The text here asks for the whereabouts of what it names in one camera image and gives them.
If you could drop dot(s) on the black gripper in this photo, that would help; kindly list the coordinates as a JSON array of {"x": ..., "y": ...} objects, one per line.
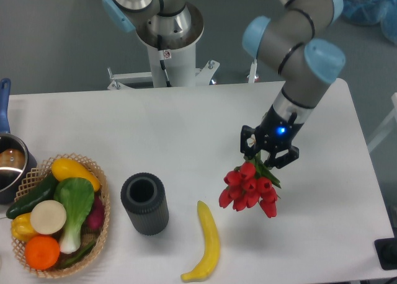
[{"x": 274, "y": 135}]

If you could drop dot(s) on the red tulip bouquet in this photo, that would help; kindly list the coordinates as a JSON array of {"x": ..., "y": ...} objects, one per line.
[{"x": 251, "y": 184}]

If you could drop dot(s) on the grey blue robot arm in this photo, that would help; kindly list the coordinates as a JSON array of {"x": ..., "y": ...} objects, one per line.
[{"x": 288, "y": 45}]

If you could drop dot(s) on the yellow banana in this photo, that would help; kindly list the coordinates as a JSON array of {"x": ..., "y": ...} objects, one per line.
[{"x": 212, "y": 246}]

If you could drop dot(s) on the dark grey ribbed vase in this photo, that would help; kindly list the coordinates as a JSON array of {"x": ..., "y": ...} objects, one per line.
[{"x": 144, "y": 198}]

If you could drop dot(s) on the black device at edge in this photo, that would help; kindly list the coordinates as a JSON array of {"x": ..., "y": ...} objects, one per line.
[{"x": 386, "y": 252}]

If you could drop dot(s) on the purple red onion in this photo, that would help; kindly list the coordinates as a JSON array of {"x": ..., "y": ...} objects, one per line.
[{"x": 95, "y": 219}]

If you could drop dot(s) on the blue plastic bag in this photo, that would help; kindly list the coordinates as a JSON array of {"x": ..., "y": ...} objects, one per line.
[{"x": 373, "y": 12}]

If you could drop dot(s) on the green bok choy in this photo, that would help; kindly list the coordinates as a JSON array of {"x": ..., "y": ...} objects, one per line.
[{"x": 77, "y": 197}]

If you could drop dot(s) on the green chili pepper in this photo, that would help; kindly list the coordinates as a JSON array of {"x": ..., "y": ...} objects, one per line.
[{"x": 78, "y": 256}]

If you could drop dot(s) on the yellow squash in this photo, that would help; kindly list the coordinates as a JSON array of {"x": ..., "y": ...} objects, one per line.
[{"x": 65, "y": 168}]

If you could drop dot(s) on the woven wicker basket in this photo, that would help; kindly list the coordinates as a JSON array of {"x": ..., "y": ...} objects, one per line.
[{"x": 32, "y": 179}]

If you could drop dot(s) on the dark green cucumber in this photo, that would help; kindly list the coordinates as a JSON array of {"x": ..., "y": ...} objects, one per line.
[{"x": 42, "y": 192}]

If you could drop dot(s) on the white round radish slice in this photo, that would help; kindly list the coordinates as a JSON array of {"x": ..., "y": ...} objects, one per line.
[{"x": 48, "y": 217}]

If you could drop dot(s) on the orange fruit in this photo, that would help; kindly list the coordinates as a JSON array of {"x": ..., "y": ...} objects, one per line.
[{"x": 42, "y": 252}]

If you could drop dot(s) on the yellow bell pepper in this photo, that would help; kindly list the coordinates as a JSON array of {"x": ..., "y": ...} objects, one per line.
[{"x": 22, "y": 229}]

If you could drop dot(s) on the white frame at right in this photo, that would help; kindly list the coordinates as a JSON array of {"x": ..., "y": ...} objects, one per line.
[{"x": 384, "y": 128}]

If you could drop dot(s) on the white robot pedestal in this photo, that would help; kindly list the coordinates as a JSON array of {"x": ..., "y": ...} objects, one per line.
[{"x": 171, "y": 46}]

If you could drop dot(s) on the blue saucepan with handle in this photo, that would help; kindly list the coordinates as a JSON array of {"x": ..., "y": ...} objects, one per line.
[{"x": 16, "y": 159}]

